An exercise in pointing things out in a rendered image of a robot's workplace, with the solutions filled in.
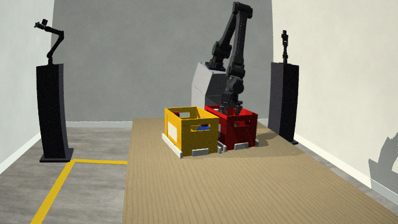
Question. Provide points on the yellow plastic crate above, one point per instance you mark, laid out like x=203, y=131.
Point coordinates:
x=182, y=132

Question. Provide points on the red plastic crate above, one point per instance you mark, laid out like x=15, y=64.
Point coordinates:
x=228, y=133

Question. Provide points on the blue bottle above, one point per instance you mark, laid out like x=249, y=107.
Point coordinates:
x=203, y=127

